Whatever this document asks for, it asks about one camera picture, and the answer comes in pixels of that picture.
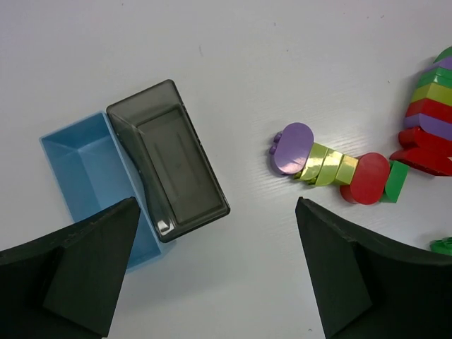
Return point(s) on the blue plastic bin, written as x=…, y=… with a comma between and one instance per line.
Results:
x=94, y=172

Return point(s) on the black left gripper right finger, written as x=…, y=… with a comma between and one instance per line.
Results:
x=367, y=285

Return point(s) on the green lego brick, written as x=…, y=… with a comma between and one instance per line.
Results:
x=442, y=246

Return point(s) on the red rounded lego brick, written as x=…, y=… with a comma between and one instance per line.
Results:
x=369, y=180

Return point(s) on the purple rounded lego brick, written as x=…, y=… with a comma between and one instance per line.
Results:
x=291, y=148

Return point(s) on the red arch lego brick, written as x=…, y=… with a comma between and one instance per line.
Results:
x=424, y=152

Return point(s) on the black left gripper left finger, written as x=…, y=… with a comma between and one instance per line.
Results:
x=66, y=284

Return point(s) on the multicolour stacked lego tower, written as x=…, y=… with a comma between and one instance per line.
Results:
x=430, y=104

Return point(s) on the small green lego wedge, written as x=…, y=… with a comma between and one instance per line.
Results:
x=394, y=184

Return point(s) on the lime green lego bricks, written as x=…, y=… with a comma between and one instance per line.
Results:
x=326, y=166

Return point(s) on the dark smoky plastic bin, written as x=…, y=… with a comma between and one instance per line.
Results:
x=181, y=190

